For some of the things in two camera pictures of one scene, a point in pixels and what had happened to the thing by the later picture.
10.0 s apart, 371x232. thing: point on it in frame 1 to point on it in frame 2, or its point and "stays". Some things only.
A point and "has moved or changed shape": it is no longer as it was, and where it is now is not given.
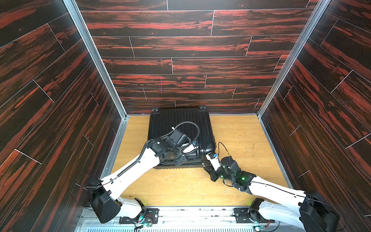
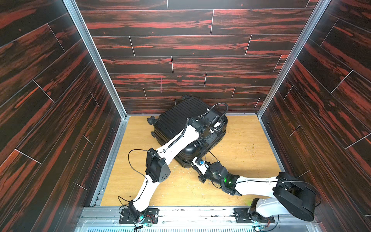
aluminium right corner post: [321, 7] stays
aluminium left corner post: [73, 6] stays
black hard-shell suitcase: [162, 121] has moved or changed shape
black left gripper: [183, 159] to [209, 139]
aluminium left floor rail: [106, 171] stays
